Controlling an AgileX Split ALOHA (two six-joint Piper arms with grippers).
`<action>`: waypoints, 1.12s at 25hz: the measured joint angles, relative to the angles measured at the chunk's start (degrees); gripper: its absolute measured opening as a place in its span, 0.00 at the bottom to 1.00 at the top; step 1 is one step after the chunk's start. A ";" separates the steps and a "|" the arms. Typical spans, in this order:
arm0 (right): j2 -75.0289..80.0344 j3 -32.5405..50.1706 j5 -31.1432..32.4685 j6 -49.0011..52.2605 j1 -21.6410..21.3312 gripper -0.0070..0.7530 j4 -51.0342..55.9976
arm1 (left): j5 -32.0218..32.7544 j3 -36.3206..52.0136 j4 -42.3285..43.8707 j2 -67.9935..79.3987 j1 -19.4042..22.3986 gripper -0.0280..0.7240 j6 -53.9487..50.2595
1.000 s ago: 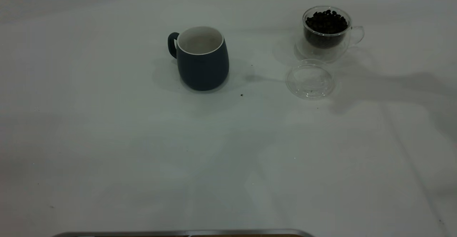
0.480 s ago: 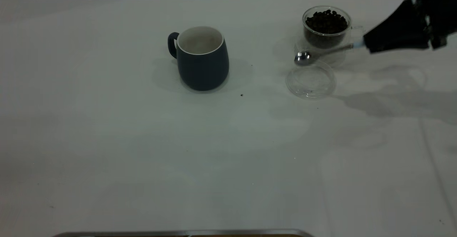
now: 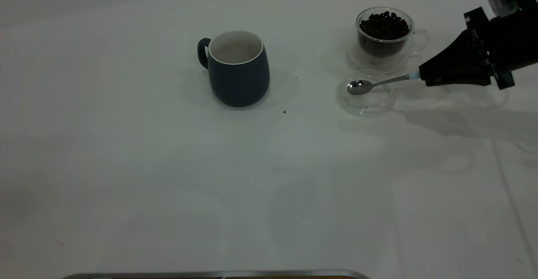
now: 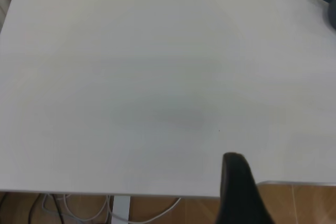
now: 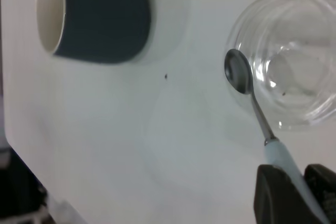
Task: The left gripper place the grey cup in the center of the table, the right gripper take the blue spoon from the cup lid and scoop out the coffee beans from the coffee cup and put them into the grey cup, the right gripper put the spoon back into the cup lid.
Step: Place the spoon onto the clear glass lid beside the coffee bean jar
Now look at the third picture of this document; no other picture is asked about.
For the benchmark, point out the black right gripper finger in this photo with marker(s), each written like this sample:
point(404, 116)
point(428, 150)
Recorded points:
point(462, 80)
point(462, 56)

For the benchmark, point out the dark coffee beans pile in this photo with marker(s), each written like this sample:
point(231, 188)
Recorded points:
point(384, 29)

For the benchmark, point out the dark blue-grey ceramic mug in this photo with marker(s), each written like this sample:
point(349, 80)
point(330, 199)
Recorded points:
point(239, 81)

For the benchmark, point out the clear glass saucer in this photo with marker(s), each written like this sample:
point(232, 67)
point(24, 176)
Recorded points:
point(367, 104)

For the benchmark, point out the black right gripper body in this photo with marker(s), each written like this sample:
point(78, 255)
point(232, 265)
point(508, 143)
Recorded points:
point(512, 43)

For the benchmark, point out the clear double-wall glass cup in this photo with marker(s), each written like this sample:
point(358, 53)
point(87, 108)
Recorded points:
point(380, 62)

